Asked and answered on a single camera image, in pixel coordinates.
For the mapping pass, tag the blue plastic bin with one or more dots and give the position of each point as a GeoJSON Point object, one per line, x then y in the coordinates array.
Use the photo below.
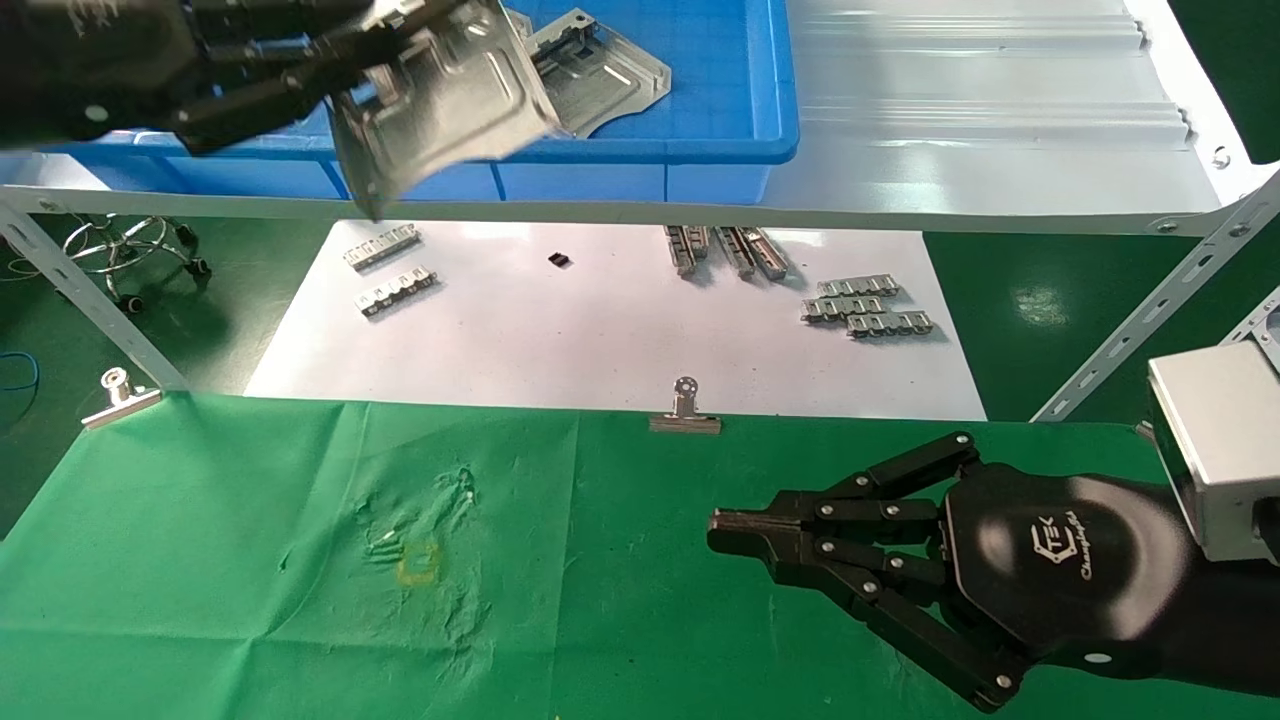
{"type": "Point", "coordinates": [700, 100]}

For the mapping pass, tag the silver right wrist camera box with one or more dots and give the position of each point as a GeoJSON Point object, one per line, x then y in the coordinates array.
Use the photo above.
{"type": "Point", "coordinates": [1215, 450]}

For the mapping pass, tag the chrome stool base with casters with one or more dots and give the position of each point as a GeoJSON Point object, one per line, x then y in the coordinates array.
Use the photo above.
{"type": "Point", "coordinates": [130, 250]}

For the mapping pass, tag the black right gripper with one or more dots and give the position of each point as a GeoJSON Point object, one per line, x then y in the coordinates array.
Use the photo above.
{"type": "Point", "coordinates": [1070, 560]}

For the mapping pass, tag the small notched metal strip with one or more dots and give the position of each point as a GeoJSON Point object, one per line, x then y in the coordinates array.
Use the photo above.
{"type": "Point", "coordinates": [397, 291]}
{"type": "Point", "coordinates": [382, 247]}

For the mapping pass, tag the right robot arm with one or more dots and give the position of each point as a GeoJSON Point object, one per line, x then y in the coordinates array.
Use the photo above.
{"type": "Point", "coordinates": [1235, 620]}

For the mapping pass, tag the white metal shelf rack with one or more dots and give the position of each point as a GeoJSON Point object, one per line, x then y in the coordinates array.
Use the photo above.
{"type": "Point", "coordinates": [1000, 100]}

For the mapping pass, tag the silver binder clip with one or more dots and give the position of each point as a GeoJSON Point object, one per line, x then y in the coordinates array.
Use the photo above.
{"type": "Point", "coordinates": [685, 420]}
{"type": "Point", "coordinates": [120, 405]}

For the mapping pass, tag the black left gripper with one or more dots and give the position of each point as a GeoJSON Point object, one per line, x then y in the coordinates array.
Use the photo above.
{"type": "Point", "coordinates": [90, 70]}

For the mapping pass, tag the grey metal slide rail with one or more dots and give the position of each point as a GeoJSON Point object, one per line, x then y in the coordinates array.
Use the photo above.
{"type": "Point", "coordinates": [737, 252]}
{"type": "Point", "coordinates": [768, 255]}
{"type": "Point", "coordinates": [687, 250]}

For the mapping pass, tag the green table cloth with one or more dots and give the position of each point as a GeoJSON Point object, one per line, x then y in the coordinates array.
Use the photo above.
{"type": "Point", "coordinates": [600, 580]}

